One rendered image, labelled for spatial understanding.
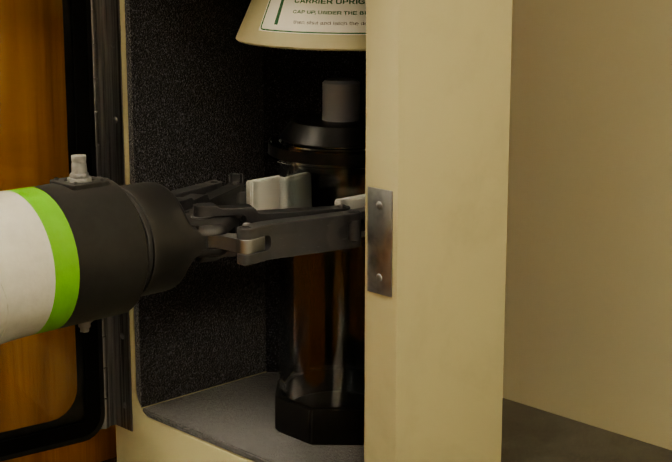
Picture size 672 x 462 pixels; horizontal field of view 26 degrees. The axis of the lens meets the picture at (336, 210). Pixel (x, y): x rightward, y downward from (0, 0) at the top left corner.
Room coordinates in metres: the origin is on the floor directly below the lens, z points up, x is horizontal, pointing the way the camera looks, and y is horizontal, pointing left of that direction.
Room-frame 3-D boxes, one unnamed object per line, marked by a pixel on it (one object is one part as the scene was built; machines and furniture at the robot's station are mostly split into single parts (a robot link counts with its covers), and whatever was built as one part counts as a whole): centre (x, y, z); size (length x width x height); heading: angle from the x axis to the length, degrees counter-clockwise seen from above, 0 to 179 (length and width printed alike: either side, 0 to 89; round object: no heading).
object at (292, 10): (1.08, -0.01, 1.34); 0.18 x 0.18 x 0.05
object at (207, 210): (0.98, 0.04, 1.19); 0.11 x 0.01 x 0.04; 106
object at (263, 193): (1.10, 0.04, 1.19); 0.07 x 0.01 x 0.03; 134
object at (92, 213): (0.92, 0.17, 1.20); 0.09 x 0.06 x 0.12; 44
